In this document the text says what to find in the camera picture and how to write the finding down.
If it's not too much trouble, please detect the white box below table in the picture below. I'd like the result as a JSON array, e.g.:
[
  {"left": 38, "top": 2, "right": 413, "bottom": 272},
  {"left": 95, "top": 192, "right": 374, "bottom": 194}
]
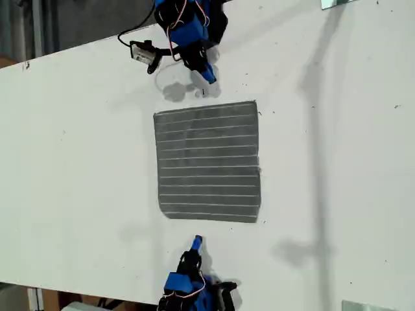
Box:
[{"left": 60, "top": 301, "right": 110, "bottom": 311}]

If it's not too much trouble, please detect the grey metal post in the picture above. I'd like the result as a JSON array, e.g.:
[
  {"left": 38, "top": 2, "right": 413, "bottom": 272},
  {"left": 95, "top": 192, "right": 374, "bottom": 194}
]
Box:
[{"left": 30, "top": 0, "right": 43, "bottom": 60}]

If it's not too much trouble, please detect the grey striped square towel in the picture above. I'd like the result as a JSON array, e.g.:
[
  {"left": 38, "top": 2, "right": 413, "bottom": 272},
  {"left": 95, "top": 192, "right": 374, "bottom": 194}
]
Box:
[{"left": 152, "top": 99, "right": 263, "bottom": 224}]

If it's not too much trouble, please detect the white table leg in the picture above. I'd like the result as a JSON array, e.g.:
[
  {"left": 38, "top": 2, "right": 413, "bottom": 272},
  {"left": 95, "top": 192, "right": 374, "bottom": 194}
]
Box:
[{"left": 27, "top": 287, "right": 45, "bottom": 311}]

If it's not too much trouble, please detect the black camera cable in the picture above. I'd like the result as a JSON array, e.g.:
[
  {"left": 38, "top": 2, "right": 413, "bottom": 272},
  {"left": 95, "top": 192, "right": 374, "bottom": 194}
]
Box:
[{"left": 117, "top": 0, "right": 157, "bottom": 48}]

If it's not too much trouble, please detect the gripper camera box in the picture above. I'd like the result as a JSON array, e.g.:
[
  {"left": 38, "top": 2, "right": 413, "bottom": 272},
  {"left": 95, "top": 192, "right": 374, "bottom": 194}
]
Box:
[
  {"left": 130, "top": 40, "right": 156, "bottom": 65},
  {"left": 219, "top": 288, "right": 237, "bottom": 311}
]

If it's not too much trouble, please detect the black camera stalk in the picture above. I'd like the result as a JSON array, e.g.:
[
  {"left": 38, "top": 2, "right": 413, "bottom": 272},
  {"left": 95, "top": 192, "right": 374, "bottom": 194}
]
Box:
[
  {"left": 147, "top": 46, "right": 183, "bottom": 75},
  {"left": 210, "top": 281, "right": 238, "bottom": 291}
]

